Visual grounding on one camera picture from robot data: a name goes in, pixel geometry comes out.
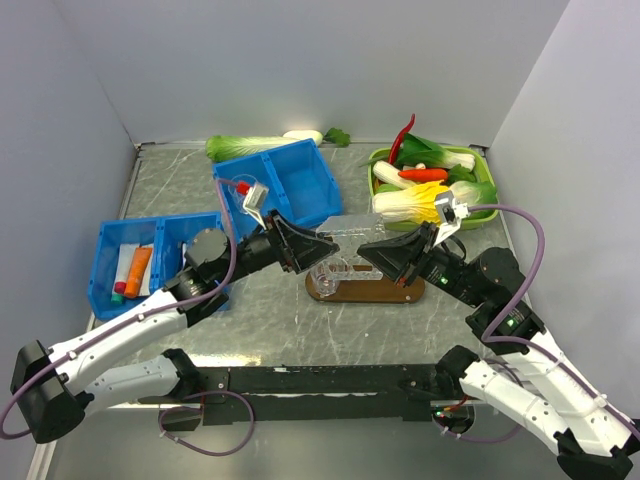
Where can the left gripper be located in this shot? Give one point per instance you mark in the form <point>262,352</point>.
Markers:
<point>302,248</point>

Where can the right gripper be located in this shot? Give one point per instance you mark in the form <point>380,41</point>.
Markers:
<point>404,255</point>

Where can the clear faceted plastic cup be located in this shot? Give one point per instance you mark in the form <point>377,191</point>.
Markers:
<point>324,282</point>

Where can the clear plastic tray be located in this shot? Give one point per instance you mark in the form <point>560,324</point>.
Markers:
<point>349,232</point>

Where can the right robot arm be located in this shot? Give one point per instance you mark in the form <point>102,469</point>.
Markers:
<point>589,437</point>

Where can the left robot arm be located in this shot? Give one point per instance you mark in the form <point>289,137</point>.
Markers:
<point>56,387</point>

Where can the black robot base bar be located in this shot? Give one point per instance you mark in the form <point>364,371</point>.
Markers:
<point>410,392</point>

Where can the wooden oval tray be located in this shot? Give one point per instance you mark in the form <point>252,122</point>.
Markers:
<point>382,291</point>

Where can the orange toothpaste tube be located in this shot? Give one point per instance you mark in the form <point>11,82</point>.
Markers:
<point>138,266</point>

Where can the green vegetable basket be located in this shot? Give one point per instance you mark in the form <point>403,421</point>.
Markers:
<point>481,173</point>

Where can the yellow napa cabbage toy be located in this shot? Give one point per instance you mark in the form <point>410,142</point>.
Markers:
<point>404,209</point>

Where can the blue bin with cups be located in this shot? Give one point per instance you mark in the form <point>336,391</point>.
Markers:
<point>301,186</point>

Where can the white corn toy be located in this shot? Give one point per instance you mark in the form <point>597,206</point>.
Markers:
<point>388,174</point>

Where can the orange carrot toy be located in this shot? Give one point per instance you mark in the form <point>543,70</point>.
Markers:
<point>424,175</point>

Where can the green white cabbage toy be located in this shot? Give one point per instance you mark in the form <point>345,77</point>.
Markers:
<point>474,193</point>

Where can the green bok choy toy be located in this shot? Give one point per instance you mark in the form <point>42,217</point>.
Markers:
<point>414,150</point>

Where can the red chili pepper toy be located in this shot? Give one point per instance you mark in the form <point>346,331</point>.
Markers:
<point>398,141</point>

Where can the white radish toy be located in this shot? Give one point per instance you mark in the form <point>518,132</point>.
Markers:
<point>314,135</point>

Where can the green leaf toy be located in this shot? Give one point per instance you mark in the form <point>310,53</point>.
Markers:
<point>337,137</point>

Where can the green napa cabbage toy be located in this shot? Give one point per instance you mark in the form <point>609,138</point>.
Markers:
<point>220,148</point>

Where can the blue bin with toiletries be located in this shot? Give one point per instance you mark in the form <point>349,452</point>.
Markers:
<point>167,234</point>

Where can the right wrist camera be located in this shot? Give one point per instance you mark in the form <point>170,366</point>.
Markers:
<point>451,213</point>

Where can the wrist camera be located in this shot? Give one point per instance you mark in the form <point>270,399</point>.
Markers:
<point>451,213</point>
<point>253,202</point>

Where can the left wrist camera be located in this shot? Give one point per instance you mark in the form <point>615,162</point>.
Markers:
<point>253,202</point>

